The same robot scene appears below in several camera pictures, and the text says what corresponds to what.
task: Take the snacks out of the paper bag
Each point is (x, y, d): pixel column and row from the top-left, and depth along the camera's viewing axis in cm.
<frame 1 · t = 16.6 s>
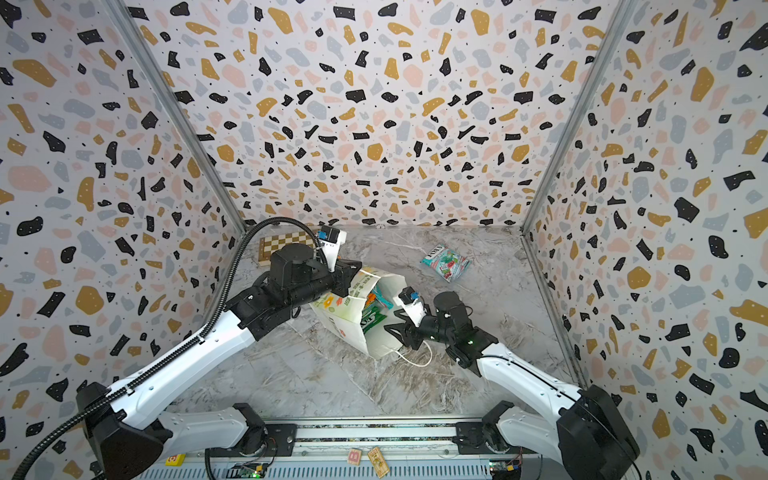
left hand: (360, 259, 69), fingers closed
right hand: (387, 316, 77), fingers open
white paper bag: (343, 311, 77), point 20 cm above the table
teal Fox's candy bag: (448, 263, 109), point 4 cm above the table
teal Fox's candy bag 2: (382, 299, 92), point 10 cm above the table

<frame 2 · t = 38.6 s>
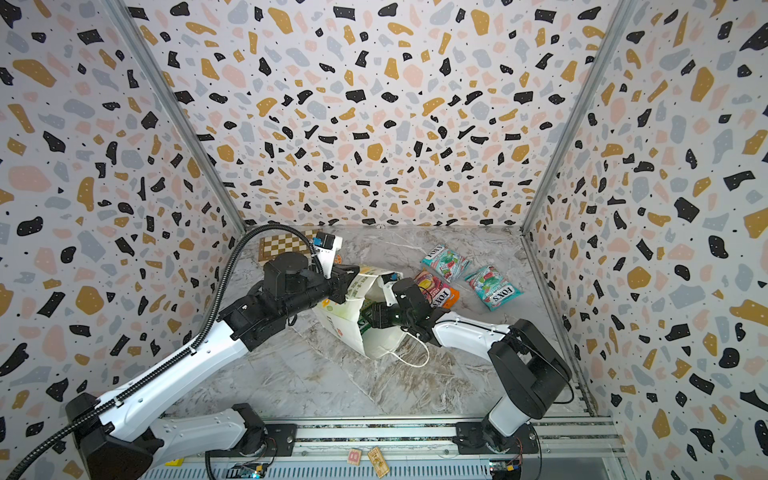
left hand: (357, 264, 68), fingers closed
right hand: (363, 307, 84), fingers open
teal Fox's candy bag 2: (493, 288, 102), point 4 cm above the table
orange Fox's fruits candy bag: (439, 293, 102), point 3 cm above the table
the other named things where they were.

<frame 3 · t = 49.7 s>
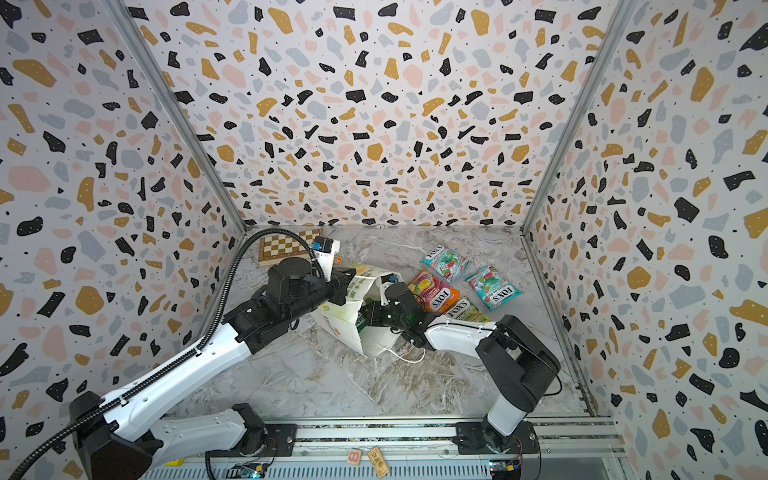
left hand: (354, 265, 70), fingers closed
right hand: (354, 305, 83), fingers closed
the named things where they were.

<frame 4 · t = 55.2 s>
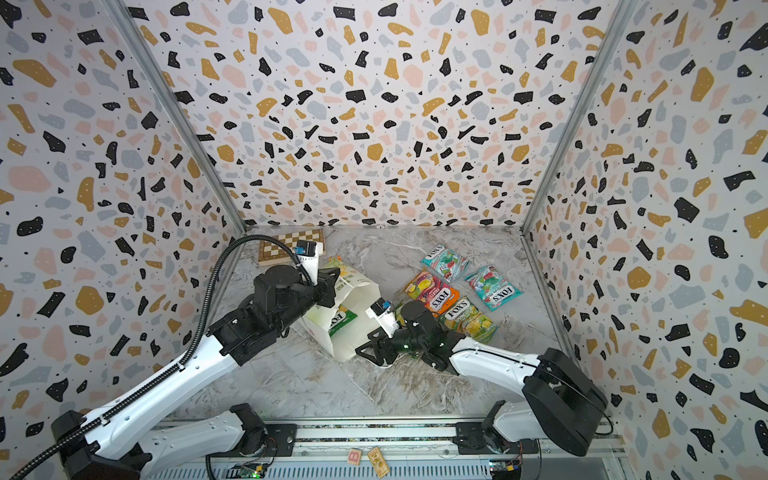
left hand: (338, 265, 69), fingers closed
right hand: (358, 340, 76), fingers open
white paper bag: (357, 293, 79), point 22 cm above the table
the other named things where they were.

